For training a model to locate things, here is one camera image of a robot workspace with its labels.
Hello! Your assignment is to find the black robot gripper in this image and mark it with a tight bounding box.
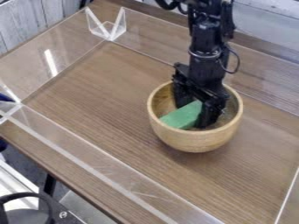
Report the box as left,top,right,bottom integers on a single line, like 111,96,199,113
173,51,230,129

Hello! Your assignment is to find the green rectangular block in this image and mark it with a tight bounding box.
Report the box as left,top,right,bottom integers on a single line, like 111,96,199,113
159,101,202,130

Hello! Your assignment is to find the light brown wooden bowl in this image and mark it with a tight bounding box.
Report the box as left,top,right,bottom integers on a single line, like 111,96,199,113
147,81,245,153

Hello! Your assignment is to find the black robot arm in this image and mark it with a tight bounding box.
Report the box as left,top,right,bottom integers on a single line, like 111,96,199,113
155,0,235,129

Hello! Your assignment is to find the black table leg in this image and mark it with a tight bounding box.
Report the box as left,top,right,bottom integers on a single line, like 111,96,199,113
43,174,58,196

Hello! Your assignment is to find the blue object at left edge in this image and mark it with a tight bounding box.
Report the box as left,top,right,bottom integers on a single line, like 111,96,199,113
0,93,15,102

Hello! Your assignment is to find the clear acrylic tray enclosure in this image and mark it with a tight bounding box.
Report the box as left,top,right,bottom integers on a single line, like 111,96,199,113
0,3,299,224

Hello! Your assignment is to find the black cable loop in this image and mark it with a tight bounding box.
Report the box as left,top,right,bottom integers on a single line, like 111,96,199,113
0,192,56,224

